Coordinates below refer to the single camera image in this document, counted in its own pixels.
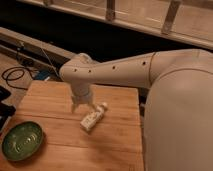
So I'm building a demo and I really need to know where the metal window frame rail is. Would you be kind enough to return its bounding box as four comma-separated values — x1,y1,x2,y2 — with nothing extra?
18,0,213,50

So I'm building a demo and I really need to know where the blue box on floor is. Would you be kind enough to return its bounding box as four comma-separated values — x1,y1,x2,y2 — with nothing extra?
34,70,50,80

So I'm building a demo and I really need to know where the white plastic bottle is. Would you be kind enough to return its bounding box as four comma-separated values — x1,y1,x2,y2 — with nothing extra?
80,102,108,132

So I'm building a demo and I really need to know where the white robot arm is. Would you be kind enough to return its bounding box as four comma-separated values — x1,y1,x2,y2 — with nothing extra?
59,49,213,171

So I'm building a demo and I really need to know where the white cable with plug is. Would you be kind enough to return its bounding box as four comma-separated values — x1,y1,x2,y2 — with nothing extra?
38,46,62,80

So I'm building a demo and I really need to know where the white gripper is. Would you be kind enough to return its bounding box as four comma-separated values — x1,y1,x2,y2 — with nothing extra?
71,88,95,113

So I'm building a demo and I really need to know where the black object at left edge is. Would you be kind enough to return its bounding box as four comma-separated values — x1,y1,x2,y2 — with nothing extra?
0,86,16,132

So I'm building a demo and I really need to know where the black coiled cable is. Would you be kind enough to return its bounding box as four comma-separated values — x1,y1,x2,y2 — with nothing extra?
1,65,36,90

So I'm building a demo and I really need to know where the green ceramic bowl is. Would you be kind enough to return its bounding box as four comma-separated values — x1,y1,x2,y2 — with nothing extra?
2,121,44,162

